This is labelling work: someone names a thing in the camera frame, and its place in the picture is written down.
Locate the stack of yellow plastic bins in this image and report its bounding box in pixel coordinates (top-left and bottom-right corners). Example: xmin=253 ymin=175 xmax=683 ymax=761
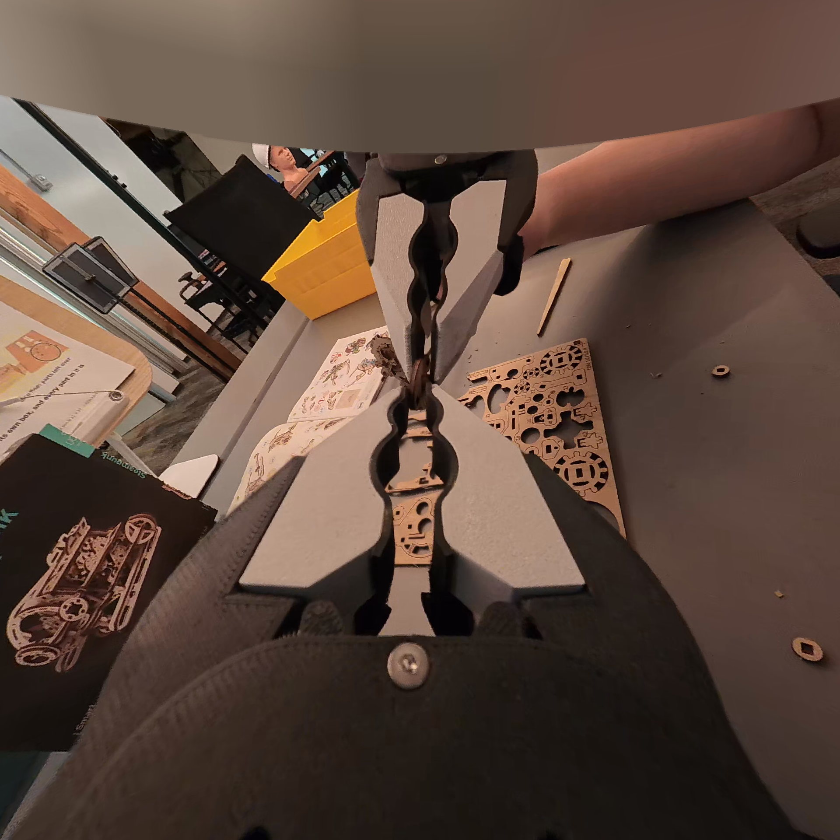
xmin=261 ymin=189 xmax=380 ymax=321

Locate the flat wooden frame part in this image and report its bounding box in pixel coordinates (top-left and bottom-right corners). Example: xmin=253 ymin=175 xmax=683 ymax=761
xmin=367 ymin=333 xmax=409 ymax=385

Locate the black metal furniture frame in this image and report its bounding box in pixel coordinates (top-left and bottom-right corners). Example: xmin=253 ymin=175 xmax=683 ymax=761
xmin=176 ymin=248 xmax=286 ymax=337

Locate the black model kit box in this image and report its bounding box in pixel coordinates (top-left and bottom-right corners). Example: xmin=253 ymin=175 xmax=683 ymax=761
xmin=0 ymin=423 xmax=219 ymax=756

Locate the laser-cut plywood parts sheet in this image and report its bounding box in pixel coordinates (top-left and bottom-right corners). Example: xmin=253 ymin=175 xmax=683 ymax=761
xmin=386 ymin=338 xmax=627 ymax=567

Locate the black office chair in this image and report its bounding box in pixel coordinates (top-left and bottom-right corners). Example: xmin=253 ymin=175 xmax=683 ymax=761
xmin=795 ymin=209 xmax=840 ymax=259

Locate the black framed sign holder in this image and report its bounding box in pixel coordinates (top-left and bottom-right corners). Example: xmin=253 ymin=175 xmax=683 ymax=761
xmin=42 ymin=235 xmax=140 ymax=316

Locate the black panel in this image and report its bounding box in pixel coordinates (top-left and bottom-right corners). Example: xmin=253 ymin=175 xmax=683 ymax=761
xmin=163 ymin=155 xmax=317 ymax=265

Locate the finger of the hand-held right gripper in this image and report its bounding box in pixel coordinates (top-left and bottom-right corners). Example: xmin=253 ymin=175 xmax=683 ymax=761
xmin=428 ymin=184 xmax=509 ymax=387
xmin=357 ymin=192 xmax=437 ymax=382

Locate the thin wooden stick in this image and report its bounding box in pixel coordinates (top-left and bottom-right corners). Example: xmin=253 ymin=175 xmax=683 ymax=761
xmin=536 ymin=257 xmax=572 ymax=337

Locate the white cardboard piece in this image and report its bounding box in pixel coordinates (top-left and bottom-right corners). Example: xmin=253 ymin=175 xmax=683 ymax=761
xmin=159 ymin=454 xmax=219 ymax=497

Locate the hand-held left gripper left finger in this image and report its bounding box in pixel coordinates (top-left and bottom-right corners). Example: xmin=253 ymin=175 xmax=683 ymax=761
xmin=238 ymin=386 xmax=401 ymax=599

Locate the printed paper poster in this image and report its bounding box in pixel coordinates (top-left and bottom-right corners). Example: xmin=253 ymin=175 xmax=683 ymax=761
xmin=0 ymin=301 xmax=137 ymax=460

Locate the light wooden board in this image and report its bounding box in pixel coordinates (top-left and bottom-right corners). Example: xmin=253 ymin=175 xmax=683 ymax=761
xmin=0 ymin=274 xmax=154 ymax=463

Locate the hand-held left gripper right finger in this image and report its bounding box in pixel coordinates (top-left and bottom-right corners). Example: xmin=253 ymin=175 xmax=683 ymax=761
xmin=430 ymin=385 xmax=587 ymax=601

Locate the brown wooden desk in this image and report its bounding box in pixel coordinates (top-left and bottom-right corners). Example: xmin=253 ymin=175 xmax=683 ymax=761
xmin=285 ymin=152 xmax=361 ymax=210

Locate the person's right forearm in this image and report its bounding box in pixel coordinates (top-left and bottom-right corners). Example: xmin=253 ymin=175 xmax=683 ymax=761
xmin=525 ymin=101 xmax=840 ymax=256

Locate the mannequin head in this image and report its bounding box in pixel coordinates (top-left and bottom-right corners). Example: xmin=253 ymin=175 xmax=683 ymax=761
xmin=268 ymin=146 xmax=317 ymax=195

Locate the illustrated instruction booklet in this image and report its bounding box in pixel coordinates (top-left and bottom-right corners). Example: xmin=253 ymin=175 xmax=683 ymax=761
xmin=228 ymin=333 xmax=396 ymax=517

